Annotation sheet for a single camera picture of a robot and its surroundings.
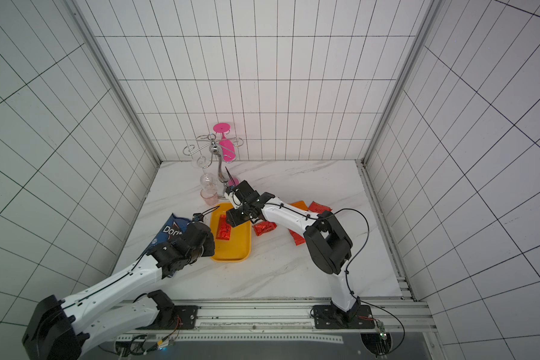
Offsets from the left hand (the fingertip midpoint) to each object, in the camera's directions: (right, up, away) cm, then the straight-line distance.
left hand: (207, 245), depth 83 cm
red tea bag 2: (+35, 0, +7) cm, 36 cm away
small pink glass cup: (-4, +17, +18) cm, 25 cm away
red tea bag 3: (+5, +4, +7) cm, 9 cm away
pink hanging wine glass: (+3, +41, +20) cm, 45 cm away
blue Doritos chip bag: (-17, +5, +9) cm, 20 cm away
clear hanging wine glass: (-2, +24, +8) cm, 26 cm away
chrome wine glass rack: (+2, +38, +5) cm, 38 cm away
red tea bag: (+20, +5, +9) cm, 23 cm away
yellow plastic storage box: (+11, -3, +3) cm, 12 cm away
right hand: (+5, +9, +4) cm, 11 cm away
